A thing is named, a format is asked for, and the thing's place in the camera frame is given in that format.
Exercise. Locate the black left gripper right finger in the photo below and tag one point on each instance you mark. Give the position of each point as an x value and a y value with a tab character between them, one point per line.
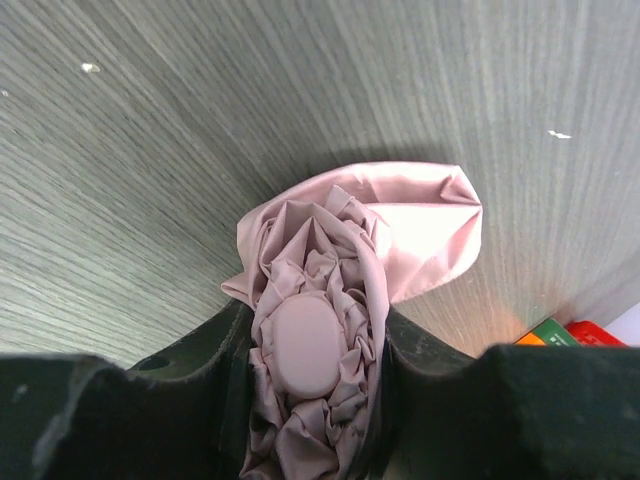
515	412

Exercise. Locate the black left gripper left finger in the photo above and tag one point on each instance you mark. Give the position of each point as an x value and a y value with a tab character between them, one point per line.
181	413

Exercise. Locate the pink folding umbrella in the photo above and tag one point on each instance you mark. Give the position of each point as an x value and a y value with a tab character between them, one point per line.
323	263

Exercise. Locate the orange green carton box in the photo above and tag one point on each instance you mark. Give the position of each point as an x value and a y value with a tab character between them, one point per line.
549	332

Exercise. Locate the red plastic basket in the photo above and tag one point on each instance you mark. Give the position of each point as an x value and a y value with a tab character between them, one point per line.
588	333

